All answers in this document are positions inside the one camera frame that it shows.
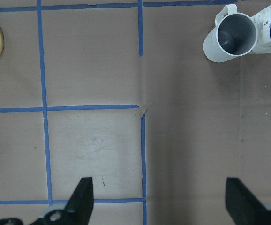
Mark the white mug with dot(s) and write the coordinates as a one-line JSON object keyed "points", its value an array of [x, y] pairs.
{"points": [[234, 35]]}

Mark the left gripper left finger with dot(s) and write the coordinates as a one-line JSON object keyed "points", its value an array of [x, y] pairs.
{"points": [[79, 208]]}

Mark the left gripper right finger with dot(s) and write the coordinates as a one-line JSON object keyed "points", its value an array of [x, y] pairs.
{"points": [[242, 205]]}

